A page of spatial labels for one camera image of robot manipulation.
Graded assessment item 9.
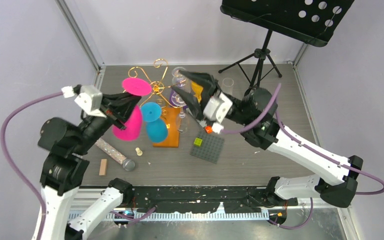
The black music stand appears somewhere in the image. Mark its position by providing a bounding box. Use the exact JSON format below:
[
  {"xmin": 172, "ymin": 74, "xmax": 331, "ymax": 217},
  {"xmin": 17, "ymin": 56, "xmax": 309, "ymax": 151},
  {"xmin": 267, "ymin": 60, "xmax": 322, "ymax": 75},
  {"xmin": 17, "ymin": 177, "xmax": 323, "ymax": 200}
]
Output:
[{"xmin": 220, "ymin": 0, "xmax": 353, "ymax": 94}]

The small orange curved piece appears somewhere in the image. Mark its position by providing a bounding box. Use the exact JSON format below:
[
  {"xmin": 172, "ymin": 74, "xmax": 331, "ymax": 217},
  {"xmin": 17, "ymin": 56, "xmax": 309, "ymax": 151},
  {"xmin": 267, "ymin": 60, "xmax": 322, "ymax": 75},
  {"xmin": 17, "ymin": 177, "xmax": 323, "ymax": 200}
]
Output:
[{"xmin": 204, "ymin": 125, "xmax": 213, "ymax": 134}]

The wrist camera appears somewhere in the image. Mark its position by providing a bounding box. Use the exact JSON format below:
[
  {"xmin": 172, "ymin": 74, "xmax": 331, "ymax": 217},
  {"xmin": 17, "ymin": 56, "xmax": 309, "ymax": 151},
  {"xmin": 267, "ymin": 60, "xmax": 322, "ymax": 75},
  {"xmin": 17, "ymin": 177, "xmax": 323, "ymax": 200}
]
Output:
[
  {"xmin": 61, "ymin": 84, "xmax": 106, "ymax": 118},
  {"xmin": 203, "ymin": 92, "xmax": 233, "ymax": 134}
]

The clear champagne flute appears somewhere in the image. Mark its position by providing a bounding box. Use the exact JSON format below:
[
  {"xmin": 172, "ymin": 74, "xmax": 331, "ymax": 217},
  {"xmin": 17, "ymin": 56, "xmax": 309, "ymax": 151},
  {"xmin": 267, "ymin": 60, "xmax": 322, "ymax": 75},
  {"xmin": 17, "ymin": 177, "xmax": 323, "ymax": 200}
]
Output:
[{"xmin": 221, "ymin": 77, "xmax": 235, "ymax": 95}]

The small wooden block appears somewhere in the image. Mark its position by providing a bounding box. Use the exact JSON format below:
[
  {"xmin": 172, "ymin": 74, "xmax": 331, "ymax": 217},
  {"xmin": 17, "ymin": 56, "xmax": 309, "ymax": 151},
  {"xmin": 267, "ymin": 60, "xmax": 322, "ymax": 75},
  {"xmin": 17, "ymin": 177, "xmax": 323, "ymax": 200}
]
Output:
[{"xmin": 98, "ymin": 159, "xmax": 108, "ymax": 176}]

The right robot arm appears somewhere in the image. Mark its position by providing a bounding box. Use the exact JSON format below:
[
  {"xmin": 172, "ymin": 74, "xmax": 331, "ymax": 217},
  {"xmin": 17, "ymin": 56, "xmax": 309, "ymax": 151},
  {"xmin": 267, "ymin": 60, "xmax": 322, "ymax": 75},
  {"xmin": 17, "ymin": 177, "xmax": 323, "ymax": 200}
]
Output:
[{"xmin": 173, "ymin": 70, "xmax": 363, "ymax": 208}]

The magenta plastic goblet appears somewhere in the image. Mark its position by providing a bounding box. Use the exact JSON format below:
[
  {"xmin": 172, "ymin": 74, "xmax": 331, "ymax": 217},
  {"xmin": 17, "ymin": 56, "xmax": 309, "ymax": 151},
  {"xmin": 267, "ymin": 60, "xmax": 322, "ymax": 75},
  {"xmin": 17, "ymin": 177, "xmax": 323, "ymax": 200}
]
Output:
[{"xmin": 112, "ymin": 77, "xmax": 153, "ymax": 142}]

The glitter tube with cap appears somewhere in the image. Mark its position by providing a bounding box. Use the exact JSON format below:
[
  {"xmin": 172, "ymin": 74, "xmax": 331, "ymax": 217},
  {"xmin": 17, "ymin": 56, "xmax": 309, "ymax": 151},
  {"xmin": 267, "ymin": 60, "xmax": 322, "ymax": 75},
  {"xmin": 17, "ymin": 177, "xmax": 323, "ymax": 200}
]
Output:
[{"xmin": 94, "ymin": 138, "xmax": 136, "ymax": 172}]

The gold wire glass rack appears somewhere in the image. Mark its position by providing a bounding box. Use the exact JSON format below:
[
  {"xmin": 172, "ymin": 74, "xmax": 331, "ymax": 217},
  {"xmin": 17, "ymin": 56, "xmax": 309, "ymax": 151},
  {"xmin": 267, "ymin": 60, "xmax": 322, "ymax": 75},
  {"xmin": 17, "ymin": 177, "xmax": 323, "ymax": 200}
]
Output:
[{"xmin": 128, "ymin": 58, "xmax": 180, "ymax": 148}]

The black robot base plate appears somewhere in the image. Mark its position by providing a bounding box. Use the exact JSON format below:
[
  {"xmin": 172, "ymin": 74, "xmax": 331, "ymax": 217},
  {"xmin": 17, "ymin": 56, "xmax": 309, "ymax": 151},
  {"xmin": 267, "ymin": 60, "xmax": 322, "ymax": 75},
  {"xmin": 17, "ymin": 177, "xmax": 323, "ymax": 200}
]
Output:
[{"xmin": 118, "ymin": 186, "xmax": 298, "ymax": 214}]

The purple metronome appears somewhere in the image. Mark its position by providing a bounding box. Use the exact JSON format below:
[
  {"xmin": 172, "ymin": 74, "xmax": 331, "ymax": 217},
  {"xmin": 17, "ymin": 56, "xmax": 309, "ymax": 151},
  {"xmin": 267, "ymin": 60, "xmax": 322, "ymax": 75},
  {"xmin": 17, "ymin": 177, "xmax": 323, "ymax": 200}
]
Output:
[{"xmin": 169, "ymin": 89, "xmax": 187, "ymax": 110}]

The blue plastic goblet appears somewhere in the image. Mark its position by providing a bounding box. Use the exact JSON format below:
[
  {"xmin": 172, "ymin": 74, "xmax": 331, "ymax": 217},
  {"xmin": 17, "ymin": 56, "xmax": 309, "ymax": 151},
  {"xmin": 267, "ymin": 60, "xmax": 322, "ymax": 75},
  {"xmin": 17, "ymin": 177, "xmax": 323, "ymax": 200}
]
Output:
[{"xmin": 140, "ymin": 102, "xmax": 168, "ymax": 143}]

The clear wine glass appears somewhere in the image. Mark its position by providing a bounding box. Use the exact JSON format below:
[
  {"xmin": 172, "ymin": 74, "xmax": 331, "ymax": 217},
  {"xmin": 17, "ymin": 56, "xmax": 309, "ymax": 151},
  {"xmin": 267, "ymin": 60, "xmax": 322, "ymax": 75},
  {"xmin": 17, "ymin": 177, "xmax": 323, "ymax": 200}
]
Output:
[{"xmin": 175, "ymin": 108, "xmax": 190, "ymax": 134}]

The orange plastic goblet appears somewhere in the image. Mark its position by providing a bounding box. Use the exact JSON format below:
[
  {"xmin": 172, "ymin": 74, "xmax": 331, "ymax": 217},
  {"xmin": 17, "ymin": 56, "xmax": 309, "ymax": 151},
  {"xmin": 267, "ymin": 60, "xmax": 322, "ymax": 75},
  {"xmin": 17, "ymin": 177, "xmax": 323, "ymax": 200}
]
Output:
[{"xmin": 190, "ymin": 81, "xmax": 203, "ymax": 103}]

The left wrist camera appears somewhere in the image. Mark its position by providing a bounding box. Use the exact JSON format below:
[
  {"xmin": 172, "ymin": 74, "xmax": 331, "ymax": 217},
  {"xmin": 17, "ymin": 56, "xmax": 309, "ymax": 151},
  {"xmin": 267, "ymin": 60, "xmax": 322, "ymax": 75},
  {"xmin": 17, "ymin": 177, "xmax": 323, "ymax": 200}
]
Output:
[{"xmin": 61, "ymin": 84, "xmax": 106, "ymax": 118}]

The cream chess pawn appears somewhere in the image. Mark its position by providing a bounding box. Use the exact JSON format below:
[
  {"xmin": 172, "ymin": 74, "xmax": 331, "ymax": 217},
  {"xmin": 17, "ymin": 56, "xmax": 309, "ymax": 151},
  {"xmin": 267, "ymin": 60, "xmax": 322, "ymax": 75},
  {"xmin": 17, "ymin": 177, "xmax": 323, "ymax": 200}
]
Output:
[{"xmin": 135, "ymin": 147, "xmax": 143, "ymax": 156}]

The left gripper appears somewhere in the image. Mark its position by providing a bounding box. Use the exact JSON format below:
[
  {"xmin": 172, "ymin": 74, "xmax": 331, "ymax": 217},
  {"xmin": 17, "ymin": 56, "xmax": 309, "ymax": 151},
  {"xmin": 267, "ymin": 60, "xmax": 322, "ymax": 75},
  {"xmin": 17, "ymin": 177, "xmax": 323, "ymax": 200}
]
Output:
[{"xmin": 73, "ymin": 90, "xmax": 143, "ymax": 153}]

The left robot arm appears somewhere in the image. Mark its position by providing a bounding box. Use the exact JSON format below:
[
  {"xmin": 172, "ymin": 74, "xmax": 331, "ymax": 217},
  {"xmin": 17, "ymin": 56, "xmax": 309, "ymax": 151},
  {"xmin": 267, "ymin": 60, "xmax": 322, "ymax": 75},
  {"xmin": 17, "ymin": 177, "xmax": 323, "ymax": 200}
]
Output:
[{"xmin": 33, "ymin": 92, "xmax": 141, "ymax": 240}]

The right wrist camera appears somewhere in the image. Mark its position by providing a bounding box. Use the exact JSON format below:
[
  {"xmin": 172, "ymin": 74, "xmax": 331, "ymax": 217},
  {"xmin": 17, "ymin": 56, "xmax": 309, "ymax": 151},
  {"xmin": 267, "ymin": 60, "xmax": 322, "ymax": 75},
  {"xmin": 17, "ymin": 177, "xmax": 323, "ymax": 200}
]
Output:
[{"xmin": 203, "ymin": 92, "xmax": 233, "ymax": 134}]

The green lego brick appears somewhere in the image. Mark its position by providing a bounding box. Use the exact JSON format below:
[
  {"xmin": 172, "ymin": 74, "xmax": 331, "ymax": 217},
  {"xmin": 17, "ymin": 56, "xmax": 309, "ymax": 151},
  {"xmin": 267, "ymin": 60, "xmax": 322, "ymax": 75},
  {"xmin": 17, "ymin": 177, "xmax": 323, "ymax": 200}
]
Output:
[{"xmin": 193, "ymin": 137, "xmax": 203, "ymax": 147}]

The grey lego baseplate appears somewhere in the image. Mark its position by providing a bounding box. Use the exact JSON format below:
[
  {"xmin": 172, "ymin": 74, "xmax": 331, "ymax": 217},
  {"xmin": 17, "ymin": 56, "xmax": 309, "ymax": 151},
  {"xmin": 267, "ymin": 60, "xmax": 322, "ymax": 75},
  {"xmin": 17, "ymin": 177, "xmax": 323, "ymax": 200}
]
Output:
[{"xmin": 190, "ymin": 131, "xmax": 225, "ymax": 164}]

